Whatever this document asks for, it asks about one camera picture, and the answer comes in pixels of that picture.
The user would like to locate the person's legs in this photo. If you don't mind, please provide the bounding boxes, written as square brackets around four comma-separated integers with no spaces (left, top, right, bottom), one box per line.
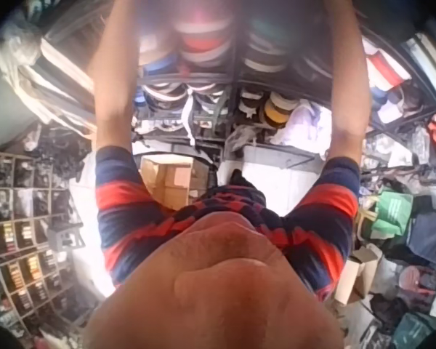
[207,167,256,199]

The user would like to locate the brown cardboard box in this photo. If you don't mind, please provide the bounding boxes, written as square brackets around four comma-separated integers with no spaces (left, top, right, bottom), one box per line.
[140,156,209,212]

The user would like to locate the metal shelf of ribbon rolls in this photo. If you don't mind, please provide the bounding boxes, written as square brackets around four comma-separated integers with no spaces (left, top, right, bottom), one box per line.
[129,0,436,161]

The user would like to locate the grey plastic stool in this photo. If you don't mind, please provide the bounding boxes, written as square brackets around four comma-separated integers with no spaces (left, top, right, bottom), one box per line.
[49,221,86,252]

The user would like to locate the open small cardboard box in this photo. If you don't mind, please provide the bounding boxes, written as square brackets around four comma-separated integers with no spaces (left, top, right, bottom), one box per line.
[334,242,384,305]

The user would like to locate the green shopping bag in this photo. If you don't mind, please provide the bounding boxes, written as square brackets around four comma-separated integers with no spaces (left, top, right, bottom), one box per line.
[363,188,415,238]

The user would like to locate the stack of folded fabric bundles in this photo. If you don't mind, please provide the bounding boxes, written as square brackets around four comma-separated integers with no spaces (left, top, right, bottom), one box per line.
[0,21,99,141]

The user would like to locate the wooden compartment rack of spools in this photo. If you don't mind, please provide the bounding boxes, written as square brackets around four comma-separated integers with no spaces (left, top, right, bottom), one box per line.
[0,151,81,337]

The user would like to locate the blue fabric bag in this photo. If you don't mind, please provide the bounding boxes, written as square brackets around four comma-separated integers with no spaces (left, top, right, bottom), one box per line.
[406,209,436,268]

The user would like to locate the heap of bags and cloth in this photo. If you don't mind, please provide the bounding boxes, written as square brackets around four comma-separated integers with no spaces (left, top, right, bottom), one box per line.
[343,181,436,349]

